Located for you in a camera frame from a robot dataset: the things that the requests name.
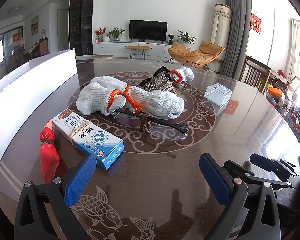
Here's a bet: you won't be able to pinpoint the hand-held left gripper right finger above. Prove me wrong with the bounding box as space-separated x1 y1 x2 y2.
199 152 282 240

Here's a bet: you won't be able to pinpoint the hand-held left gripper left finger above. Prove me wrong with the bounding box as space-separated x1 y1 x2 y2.
14 152 98 240

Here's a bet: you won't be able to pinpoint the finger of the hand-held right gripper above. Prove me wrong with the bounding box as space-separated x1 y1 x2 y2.
249 153 300 180
223 160 294 190

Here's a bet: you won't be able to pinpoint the red foil packet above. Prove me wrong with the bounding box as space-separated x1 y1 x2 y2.
39 119 60 183

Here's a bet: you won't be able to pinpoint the blue white ointment box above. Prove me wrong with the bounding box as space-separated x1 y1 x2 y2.
51 108 124 170

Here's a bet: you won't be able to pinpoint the clear safety glasses with twine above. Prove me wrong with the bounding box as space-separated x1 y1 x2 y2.
112 107 189 142

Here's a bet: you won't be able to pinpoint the white knit glove orange cuff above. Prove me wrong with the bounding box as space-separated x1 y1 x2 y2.
169 67 194 83
124 85 185 120
76 76 127 116

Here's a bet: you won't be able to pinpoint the cluttered side table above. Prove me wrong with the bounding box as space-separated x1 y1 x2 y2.
262 75 300 138

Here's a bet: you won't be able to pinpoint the orange box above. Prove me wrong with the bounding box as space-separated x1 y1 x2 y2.
269 87 283 99

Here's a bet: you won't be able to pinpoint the clear plastic box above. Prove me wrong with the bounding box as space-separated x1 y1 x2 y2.
204 82 232 107

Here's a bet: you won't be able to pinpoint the brown hair claw clip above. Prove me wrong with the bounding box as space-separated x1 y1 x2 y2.
140 66 177 92

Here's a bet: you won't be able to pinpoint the white sheer curtain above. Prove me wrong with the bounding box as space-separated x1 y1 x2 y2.
290 19 300 80

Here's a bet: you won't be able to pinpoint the round wooden pouf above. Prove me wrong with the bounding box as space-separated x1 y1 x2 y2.
90 54 114 60

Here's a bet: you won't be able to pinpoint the orange lounge chair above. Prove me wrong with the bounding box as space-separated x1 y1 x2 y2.
167 40 225 69

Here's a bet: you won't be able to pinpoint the grey curtain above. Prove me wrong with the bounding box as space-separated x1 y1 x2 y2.
221 0 252 78

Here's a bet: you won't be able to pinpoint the white television cabinet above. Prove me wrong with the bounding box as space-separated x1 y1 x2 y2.
92 41 174 58

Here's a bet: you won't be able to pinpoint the wooden dining chair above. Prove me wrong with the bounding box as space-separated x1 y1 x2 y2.
39 40 49 55

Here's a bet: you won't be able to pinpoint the covered standing air conditioner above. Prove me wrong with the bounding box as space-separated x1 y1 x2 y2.
211 4 232 48

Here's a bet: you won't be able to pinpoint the wooden bench with metal legs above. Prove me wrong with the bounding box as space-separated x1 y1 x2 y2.
126 45 150 60

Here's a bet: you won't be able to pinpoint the large leafy potted plant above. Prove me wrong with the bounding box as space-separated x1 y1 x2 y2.
177 31 197 47

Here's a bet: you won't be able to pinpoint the red flowers in vase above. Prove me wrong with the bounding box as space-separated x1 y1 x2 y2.
94 27 108 42

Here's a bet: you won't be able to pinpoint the green potted plant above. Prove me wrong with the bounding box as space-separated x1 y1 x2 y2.
107 27 125 41

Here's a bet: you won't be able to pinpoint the red window poster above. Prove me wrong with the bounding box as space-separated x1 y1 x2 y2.
13 34 24 49

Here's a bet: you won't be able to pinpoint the dark glass display cabinet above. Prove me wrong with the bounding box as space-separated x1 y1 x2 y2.
69 0 95 57

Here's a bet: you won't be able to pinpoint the black television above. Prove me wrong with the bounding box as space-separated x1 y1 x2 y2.
129 20 168 42

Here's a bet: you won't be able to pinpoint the red wall decoration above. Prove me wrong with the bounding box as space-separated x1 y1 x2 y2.
250 13 262 33

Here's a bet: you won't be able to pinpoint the framed wall painting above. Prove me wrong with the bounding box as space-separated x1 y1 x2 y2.
30 15 39 35

